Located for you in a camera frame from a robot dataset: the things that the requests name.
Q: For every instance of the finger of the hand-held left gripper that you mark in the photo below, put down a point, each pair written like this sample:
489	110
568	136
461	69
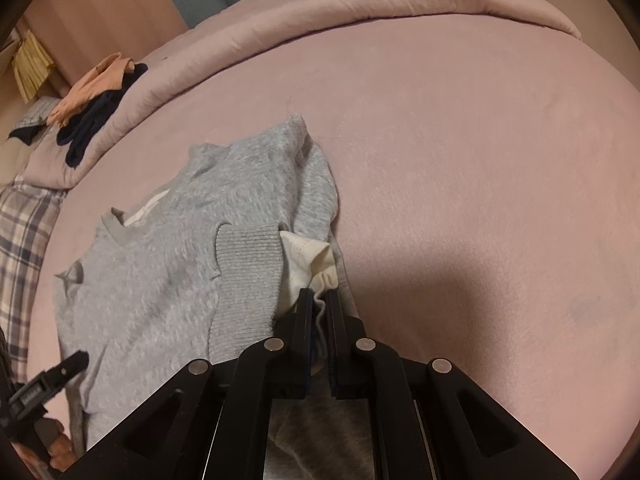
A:
71	362

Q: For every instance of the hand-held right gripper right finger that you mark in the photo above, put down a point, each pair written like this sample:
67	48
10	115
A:
334	326

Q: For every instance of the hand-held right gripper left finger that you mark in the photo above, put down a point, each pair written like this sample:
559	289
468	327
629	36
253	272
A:
303	321

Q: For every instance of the grey printed sweatshirt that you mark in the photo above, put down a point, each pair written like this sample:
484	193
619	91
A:
165	270

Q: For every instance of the person's left hand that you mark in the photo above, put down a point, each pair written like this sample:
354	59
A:
62	452

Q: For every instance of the plaid pillow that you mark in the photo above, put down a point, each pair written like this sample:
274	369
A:
25	240

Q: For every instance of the dark cloth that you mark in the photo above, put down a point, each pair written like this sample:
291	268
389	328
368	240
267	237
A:
27	134

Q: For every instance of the navy garment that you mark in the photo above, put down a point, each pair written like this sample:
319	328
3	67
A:
85	126

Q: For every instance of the striped folded cloth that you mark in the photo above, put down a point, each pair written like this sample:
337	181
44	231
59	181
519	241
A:
40	112

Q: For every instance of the peach garment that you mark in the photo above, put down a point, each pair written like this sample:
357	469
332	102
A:
95	85

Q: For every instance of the pink duvet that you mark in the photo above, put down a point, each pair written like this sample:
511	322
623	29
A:
300	25

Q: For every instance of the yellow fringed cloth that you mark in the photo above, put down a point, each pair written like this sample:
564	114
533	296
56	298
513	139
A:
32	67

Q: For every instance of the pink curtain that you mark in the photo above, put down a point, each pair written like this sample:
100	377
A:
110	5

